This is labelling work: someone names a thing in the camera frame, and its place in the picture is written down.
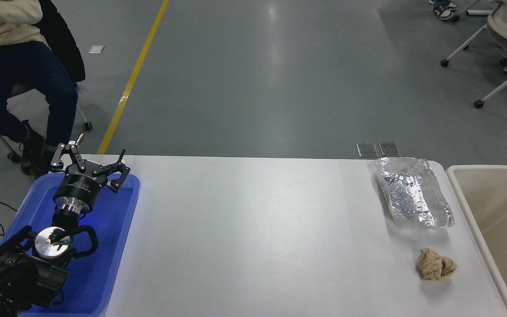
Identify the blue plastic tray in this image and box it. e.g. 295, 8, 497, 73
0, 173, 141, 317

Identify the white wheeled chair base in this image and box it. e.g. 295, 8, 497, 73
452, 0, 496, 23

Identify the crumpled silver foil tray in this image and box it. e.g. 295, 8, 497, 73
375, 157, 455, 229

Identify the black jacket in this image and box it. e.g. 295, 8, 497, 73
38, 0, 86, 85

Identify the metal floor plate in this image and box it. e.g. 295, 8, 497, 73
356, 142, 379, 158
379, 142, 401, 157

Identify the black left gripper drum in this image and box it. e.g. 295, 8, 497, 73
53, 160, 105, 208

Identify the white wheeled office chair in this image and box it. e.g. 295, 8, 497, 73
441, 0, 507, 109

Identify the crumpled tan paper ball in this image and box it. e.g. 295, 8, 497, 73
417, 248, 458, 282

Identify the large pale plastic bin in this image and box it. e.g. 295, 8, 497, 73
446, 165, 507, 317

